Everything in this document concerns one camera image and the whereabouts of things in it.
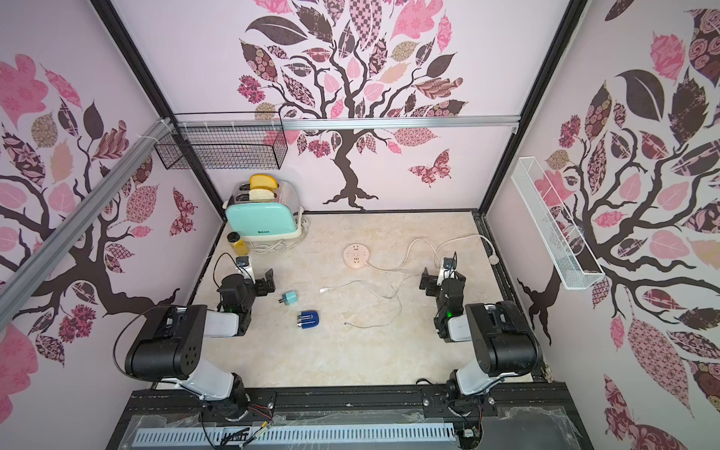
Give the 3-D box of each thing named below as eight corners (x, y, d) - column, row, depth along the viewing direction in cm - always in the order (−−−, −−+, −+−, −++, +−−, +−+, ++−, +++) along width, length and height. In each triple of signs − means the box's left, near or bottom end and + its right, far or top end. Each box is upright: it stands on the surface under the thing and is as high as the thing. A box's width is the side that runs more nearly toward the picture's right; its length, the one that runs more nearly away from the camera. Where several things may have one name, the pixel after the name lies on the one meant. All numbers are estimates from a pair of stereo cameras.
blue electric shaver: (297, 328, 90) (295, 324, 87) (299, 315, 93) (297, 310, 90) (318, 328, 90) (316, 324, 87) (320, 314, 93) (318, 310, 90)
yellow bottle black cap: (232, 249, 110) (224, 235, 103) (242, 242, 112) (234, 229, 105) (241, 258, 107) (233, 245, 100) (251, 251, 109) (244, 238, 102)
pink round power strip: (342, 268, 104) (341, 264, 102) (343, 247, 110) (343, 243, 108) (369, 268, 104) (369, 264, 102) (369, 247, 110) (369, 243, 108)
